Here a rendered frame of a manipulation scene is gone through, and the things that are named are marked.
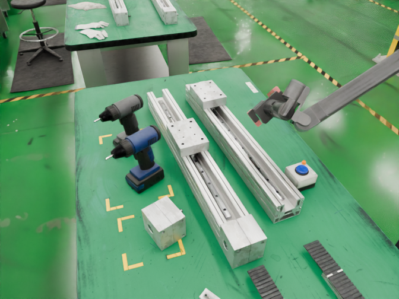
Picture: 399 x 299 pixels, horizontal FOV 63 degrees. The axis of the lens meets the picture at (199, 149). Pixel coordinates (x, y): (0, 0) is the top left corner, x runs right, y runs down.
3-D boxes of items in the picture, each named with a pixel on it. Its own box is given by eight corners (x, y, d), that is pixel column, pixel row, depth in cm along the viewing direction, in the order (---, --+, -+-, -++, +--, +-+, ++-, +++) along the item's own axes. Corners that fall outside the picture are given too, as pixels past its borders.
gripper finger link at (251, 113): (238, 110, 118) (249, 114, 109) (253, 97, 118) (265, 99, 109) (249, 124, 120) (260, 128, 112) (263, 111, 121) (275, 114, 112)
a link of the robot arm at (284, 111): (276, 115, 99) (290, 124, 101) (288, 95, 98) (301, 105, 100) (266, 112, 105) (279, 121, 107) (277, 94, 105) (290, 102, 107)
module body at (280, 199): (299, 214, 106) (304, 197, 100) (273, 223, 103) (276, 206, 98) (204, 95, 162) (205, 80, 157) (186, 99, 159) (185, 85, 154)
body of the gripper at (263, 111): (252, 110, 111) (262, 113, 104) (274, 89, 111) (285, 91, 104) (262, 123, 113) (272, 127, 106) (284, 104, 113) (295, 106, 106)
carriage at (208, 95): (225, 110, 142) (227, 96, 138) (202, 115, 139) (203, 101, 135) (211, 92, 154) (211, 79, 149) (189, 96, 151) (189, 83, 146)
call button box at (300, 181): (314, 187, 115) (318, 174, 111) (291, 195, 112) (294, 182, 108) (300, 172, 121) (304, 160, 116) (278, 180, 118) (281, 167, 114)
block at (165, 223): (192, 231, 101) (192, 212, 95) (161, 251, 96) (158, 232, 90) (174, 211, 107) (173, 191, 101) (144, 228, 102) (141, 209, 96)
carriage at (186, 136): (209, 155, 119) (209, 141, 115) (180, 163, 116) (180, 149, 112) (193, 131, 131) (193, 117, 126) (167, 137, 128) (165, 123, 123)
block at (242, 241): (270, 254, 95) (275, 235, 89) (232, 269, 91) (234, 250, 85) (255, 230, 101) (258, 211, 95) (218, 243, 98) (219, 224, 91)
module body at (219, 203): (248, 232, 100) (250, 215, 95) (218, 243, 98) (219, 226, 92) (168, 104, 157) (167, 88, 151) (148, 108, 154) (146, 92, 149)
